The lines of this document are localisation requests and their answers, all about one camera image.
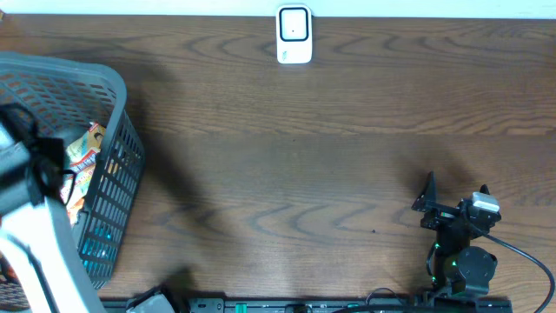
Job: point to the white barcode scanner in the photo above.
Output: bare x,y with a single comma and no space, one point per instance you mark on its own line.
294,35

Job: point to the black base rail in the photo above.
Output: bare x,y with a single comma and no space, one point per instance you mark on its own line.
376,303

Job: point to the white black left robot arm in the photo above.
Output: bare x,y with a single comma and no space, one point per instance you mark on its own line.
36,237

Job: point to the grey plastic basket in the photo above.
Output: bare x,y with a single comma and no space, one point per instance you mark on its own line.
65,97

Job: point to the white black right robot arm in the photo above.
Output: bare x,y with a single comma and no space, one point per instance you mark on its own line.
458,269

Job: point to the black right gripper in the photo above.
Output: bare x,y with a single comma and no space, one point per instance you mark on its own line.
427,201

